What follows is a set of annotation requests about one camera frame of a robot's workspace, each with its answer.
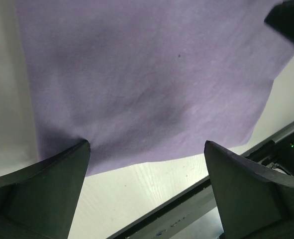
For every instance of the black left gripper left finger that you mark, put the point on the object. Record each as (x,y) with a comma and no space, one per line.
(39,201)

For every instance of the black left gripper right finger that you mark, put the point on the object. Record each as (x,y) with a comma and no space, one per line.
(254,201)

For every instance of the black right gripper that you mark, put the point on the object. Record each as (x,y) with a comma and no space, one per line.
(281,19)

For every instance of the purple t-shirt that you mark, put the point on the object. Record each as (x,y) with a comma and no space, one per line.
(147,80)

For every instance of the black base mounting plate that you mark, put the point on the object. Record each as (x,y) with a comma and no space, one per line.
(193,214)

